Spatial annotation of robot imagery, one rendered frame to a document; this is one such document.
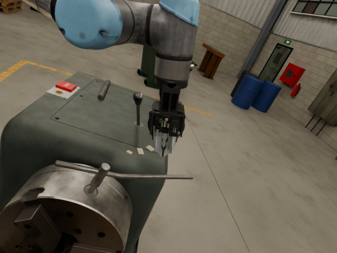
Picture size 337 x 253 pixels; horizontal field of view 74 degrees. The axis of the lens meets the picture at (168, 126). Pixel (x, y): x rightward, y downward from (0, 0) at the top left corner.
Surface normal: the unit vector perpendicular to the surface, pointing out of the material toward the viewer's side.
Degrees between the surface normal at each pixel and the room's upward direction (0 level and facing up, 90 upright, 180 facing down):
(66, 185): 11
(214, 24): 90
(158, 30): 103
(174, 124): 90
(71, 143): 35
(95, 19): 90
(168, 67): 94
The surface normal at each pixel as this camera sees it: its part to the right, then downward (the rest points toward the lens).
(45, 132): 0.30, -0.50
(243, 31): 0.15, 0.51
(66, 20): -0.17, 0.40
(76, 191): 0.36, -0.83
